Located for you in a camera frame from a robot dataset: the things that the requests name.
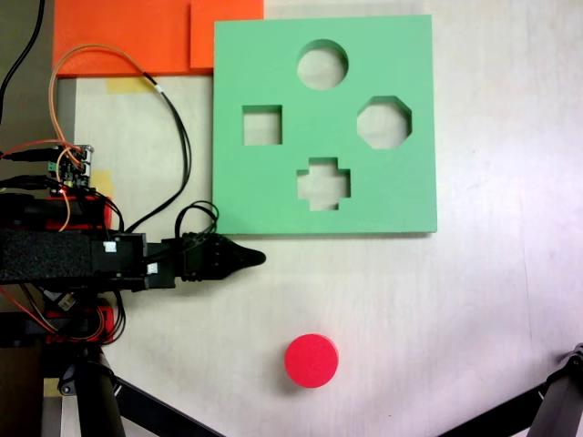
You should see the green circuit board with wires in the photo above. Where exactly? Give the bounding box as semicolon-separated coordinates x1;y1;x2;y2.
45;144;96;190

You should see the black gripper motor wire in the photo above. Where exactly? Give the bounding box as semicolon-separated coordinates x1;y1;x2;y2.
175;199;221;239

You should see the black tripod strut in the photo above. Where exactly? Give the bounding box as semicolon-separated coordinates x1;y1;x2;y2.
113;376;227;437
436;384;547;437

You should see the green shape-hole board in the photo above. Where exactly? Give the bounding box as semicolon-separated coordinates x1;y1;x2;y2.
211;14;438;238

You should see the black tripod leg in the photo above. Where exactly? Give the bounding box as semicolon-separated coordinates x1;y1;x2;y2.
530;343;583;437
57;345;128;437

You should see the large orange flat block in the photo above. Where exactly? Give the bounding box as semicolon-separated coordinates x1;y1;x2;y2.
52;0;215;77

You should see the yellow tape strip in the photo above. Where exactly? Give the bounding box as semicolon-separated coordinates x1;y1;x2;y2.
106;76;159;95

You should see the short orange wire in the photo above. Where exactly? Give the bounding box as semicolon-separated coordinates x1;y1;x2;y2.
0;141;87;233

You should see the long black twin wire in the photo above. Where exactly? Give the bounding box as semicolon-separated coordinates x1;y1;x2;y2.
123;71;193;233

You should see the black circuit board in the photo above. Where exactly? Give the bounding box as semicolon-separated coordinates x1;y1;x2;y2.
43;290;79;313

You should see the black base wire loop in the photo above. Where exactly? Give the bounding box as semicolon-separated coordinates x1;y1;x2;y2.
107;290;128;343

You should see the long orange wire loop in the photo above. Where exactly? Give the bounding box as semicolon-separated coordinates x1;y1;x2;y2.
47;43;151;151

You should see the thick black cable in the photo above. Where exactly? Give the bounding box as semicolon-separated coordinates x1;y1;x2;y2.
0;0;47;125

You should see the black USB plug cable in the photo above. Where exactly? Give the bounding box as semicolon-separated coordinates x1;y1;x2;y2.
0;148;61;164
0;176;56;190

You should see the red cylinder block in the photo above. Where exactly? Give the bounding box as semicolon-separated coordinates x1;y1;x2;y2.
284;333;340;390

